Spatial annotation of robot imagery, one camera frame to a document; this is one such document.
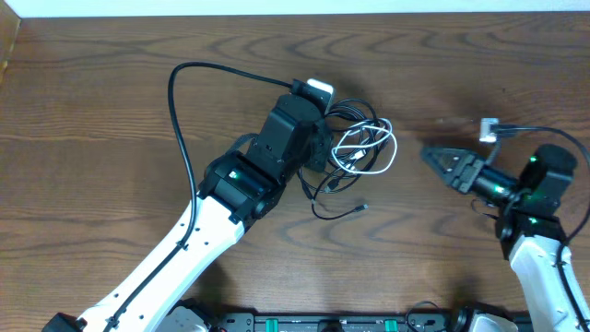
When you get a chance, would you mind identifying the white usb cable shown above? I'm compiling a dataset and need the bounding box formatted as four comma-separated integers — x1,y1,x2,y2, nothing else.
330,117,398,176

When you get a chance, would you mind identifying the black usb cable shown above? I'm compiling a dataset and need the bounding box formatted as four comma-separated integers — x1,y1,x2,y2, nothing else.
297,98,393,202

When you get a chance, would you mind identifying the thin black cable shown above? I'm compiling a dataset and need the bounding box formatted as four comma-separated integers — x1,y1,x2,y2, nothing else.
310,196,370,221

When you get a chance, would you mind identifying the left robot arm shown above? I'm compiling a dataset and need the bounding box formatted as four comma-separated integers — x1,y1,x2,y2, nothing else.
44,78,335,331

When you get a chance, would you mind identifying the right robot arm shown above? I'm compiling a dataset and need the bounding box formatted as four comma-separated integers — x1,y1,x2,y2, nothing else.
420,144,589,331

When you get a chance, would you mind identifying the wooden side panel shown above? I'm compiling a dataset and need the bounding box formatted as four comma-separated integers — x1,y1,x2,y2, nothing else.
0,0,21,79

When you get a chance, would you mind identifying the left camera cable black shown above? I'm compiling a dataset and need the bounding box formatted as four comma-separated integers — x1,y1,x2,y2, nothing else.
102,61,292,332

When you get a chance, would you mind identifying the camera cable black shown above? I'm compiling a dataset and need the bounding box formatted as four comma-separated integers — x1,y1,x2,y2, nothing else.
495,124,589,331
102,61,292,332

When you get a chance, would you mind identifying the right camera cable black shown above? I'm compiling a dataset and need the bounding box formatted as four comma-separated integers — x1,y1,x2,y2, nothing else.
495,124,589,331

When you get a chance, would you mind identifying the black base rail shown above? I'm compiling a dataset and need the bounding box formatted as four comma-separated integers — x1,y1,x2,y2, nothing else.
216,312,536,332

